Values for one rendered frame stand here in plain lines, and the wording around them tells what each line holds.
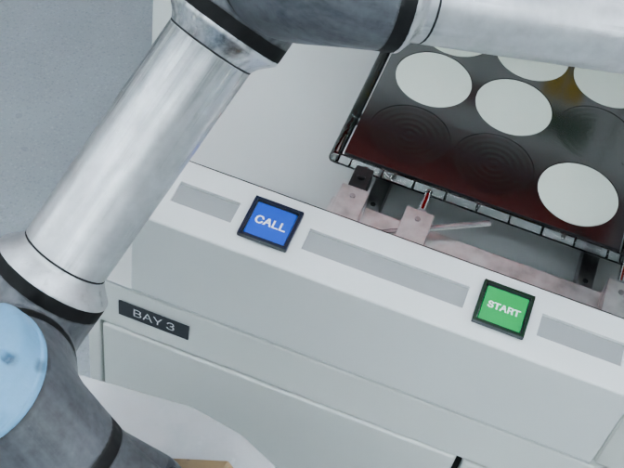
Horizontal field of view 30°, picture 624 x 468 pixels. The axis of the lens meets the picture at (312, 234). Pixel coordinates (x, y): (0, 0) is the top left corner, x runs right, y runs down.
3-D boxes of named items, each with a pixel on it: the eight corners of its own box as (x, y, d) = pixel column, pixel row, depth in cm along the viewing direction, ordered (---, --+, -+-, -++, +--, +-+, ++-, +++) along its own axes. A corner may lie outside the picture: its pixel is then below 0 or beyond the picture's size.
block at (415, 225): (402, 220, 137) (407, 203, 135) (430, 229, 137) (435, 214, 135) (382, 269, 132) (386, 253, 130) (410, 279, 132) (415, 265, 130)
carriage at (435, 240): (330, 210, 141) (332, 195, 138) (620, 316, 136) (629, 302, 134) (306, 258, 136) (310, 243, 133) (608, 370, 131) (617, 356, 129)
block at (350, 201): (339, 197, 138) (343, 181, 136) (366, 207, 138) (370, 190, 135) (317, 245, 133) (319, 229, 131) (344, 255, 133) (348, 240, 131)
